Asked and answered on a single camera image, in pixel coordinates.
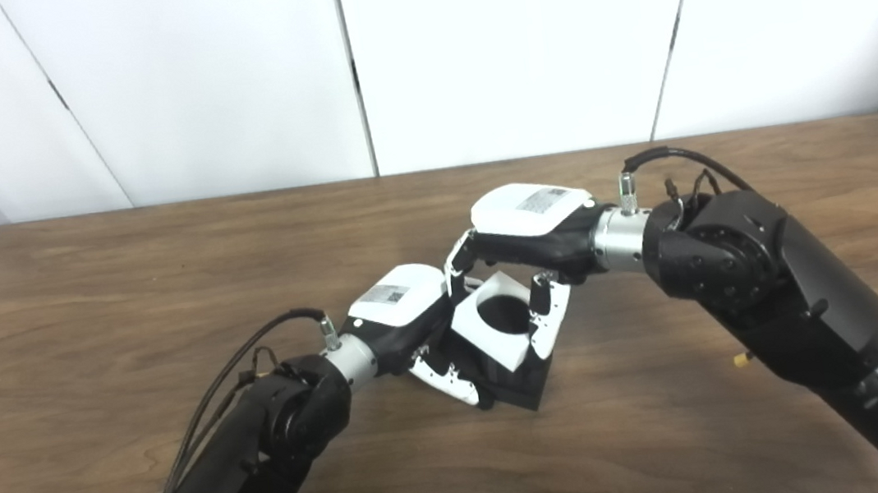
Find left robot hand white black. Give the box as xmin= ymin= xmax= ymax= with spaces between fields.
xmin=330 ymin=257 xmax=483 ymax=421

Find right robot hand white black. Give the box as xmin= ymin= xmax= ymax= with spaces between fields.
xmin=435 ymin=173 xmax=625 ymax=369

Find white square piece with hole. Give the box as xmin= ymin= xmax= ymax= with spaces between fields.
xmin=444 ymin=263 xmax=582 ymax=380

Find black peg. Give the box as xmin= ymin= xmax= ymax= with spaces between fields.
xmin=410 ymin=264 xmax=562 ymax=424

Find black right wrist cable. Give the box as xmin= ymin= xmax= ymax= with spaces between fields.
xmin=614 ymin=122 xmax=878 ymax=392

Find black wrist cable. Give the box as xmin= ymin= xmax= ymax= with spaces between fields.
xmin=94 ymin=303 xmax=361 ymax=493
xmin=614 ymin=122 xmax=878 ymax=392

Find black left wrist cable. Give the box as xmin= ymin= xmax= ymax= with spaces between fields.
xmin=94 ymin=303 xmax=361 ymax=493

